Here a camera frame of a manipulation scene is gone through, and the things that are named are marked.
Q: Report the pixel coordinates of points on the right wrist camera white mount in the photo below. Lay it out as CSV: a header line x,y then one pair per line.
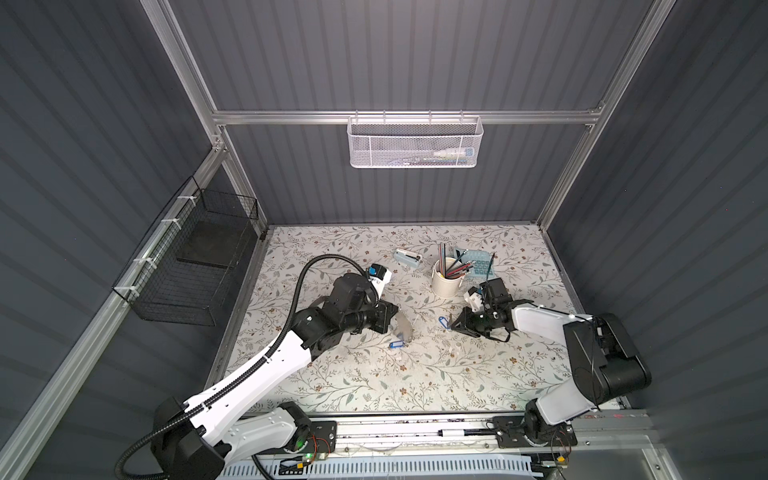
x,y
474,299

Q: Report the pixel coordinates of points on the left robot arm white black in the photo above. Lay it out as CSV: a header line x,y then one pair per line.
x,y
201,436

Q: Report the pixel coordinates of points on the black wire basket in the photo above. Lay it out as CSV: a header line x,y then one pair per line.
x,y
194,261

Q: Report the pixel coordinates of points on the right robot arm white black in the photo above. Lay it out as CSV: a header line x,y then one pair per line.
x,y
604,362

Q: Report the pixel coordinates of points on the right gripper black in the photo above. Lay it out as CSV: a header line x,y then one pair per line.
x,y
465,323

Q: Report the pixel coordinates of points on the light blue stapler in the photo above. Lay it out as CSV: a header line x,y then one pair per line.
x,y
408,258

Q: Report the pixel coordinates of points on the white wire mesh basket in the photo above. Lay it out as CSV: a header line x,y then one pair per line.
x,y
390,143

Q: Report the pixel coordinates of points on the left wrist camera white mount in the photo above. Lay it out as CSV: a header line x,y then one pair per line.
x,y
379,276

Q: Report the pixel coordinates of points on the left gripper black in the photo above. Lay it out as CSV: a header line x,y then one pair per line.
x,y
384,311

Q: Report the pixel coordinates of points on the white pencil cup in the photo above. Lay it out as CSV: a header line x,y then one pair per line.
x,y
443,287

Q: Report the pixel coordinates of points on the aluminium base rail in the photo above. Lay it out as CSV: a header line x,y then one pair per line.
x,y
437,433

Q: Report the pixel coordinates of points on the glue tube in basket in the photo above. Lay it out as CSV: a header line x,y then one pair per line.
x,y
451,155

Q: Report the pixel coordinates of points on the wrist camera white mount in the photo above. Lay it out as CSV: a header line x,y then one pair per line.
x,y
379,276
474,299

